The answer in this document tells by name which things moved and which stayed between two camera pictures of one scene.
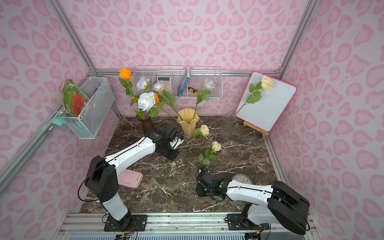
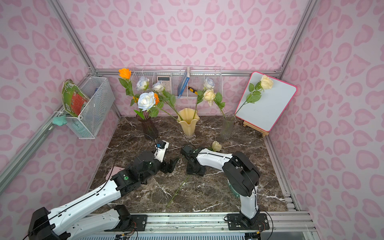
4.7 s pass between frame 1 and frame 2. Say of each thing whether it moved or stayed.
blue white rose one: stayed
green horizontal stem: moved
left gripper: moved
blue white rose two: stayed
